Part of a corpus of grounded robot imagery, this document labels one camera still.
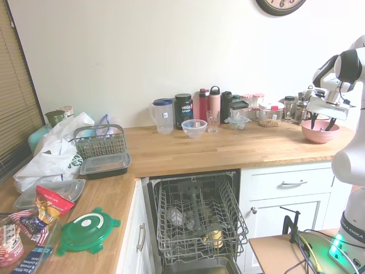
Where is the cream coloured bottle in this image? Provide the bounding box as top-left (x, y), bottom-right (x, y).
top-left (202, 216), bottom-right (225, 248)

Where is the clear drinking glass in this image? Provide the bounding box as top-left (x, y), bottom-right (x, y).
top-left (206, 110), bottom-right (221, 134)

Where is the black round wall clock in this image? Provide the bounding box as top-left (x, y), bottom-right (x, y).
top-left (255, 0), bottom-right (307, 17)

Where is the red water bottle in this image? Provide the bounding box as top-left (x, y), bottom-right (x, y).
top-left (198, 88), bottom-right (210, 122)

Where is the white base cabinet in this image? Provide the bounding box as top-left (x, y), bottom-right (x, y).
top-left (239, 161), bottom-right (354, 272)
top-left (113, 178), bottom-right (160, 274)

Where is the clear glass baking dish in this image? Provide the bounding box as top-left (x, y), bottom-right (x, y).
top-left (0, 211), bottom-right (63, 273)

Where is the black metal table clamp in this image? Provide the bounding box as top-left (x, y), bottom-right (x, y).
top-left (279, 205), bottom-right (302, 244)

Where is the glass french press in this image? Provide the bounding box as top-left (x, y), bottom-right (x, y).
top-left (295, 92), bottom-right (309, 126)

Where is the stainless dishwasher door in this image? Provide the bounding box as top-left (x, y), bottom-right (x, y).
top-left (162, 255), bottom-right (243, 274)

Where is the brown slatted window blind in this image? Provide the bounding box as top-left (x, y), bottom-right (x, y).
top-left (0, 0), bottom-right (46, 183)

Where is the clear zip bag blue edge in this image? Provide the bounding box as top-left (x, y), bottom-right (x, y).
top-left (91, 114), bottom-right (122, 135)

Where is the glass container teal lid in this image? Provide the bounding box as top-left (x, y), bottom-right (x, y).
top-left (226, 115), bottom-right (252, 131)

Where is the grey dishwasher cutlery basket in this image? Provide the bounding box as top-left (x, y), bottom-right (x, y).
top-left (73, 124), bottom-right (128, 160)

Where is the teal bread box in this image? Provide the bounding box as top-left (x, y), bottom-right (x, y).
top-left (27, 112), bottom-right (95, 156)

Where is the red striped snack packet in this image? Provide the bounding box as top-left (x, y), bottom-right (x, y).
top-left (8, 209), bottom-right (50, 243)

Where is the blue snack packet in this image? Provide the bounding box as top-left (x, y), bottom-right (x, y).
top-left (21, 245), bottom-right (55, 269)

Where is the meal container clear lid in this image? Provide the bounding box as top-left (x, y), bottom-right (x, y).
top-left (13, 179), bottom-right (86, 211)
top-left (79, 152), bottom-right (132, 180)

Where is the clear glass in rack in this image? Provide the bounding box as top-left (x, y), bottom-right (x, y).
top-left (167, 205), bottom-right (184, 228)

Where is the clear plastic bowl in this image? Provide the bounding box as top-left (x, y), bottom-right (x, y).
top-left (181, 119), bottom-right (208, 139)

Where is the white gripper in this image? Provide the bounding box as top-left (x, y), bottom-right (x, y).
top-left (306, 95), bottom-right (350, 132)

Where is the red yellow snack bag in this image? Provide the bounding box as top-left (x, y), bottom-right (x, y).
top-left (34, 185), bottom-right (75, 226)

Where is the green plastic container lid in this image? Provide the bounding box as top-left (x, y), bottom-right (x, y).
top-left (55, 207), bottom-right (122, 256)

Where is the clear nut jar white lid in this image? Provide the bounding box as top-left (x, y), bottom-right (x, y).
top-left (258, 102), bottom-right (285, 128)

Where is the pink bottle black cap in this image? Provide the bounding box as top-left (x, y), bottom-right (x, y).
top-left (209, 85), bottom-right (222, 120)

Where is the grey wire dishwasher rack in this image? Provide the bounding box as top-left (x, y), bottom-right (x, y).
top-left (153, 174), bottom-right (249, 259)

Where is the white brown paper cup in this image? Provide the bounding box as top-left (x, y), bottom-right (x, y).
top-left (55, 106), bottom-right (75, 120)

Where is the pink plastic bowl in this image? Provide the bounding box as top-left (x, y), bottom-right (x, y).
top-left (301, 119), bottom-right (341, 144)

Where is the black Vega protein tub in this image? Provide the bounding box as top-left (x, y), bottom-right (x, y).
top-left (174, 93), bottom-right (194, 131)

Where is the glass jar black lid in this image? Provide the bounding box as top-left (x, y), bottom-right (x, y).
top-left (284, 96), bottom-right (295, 123)

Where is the red white oatmeal cup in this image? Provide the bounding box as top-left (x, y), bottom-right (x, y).
top-left (0, 224), bottom-right (26, 268)

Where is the built-in dishwasher body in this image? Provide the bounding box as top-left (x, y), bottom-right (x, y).
top-left (141, 170), bottom-right (241, 274)

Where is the coloured wire bundle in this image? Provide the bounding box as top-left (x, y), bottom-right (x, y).
top-left (296, 229), bottom-right (365, 274)

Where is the clear pitcher blue lid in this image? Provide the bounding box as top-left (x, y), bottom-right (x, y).
top-left (149, 98), bottom-right (174, 135)

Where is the dark green paper cup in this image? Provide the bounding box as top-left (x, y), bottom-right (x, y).
top-left (44, 110), bottom-right (64, 128)

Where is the clear container black lid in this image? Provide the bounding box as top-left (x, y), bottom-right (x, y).
top-left (229, 100), bottom-right (250, 119)

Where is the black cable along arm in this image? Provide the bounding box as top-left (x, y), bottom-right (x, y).
top-left (338, 81), bottom-right (357, 108)

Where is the jar with red gingham lid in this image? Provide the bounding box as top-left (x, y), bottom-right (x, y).
top-left (241, 92), bottom-right (254, 120)
top-left (252, 92), bottom-right (266, 109)

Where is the white plastic shopping bag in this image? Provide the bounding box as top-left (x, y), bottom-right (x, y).
top-left (13, 111), bottom-right (95, 194)

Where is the wooden robot mounting table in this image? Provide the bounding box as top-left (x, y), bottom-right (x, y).
top-left (248, 228), bottom-right (365, 274)

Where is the silver drawer handle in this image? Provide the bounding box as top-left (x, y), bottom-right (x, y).
top-left (136, 224), bottom-right (146, 252)
top-left (278, 180), bottom-right (308, 188)

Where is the black water bottle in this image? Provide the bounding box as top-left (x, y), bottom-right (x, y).
top-left (221, 91), bottom-right (234, 125)

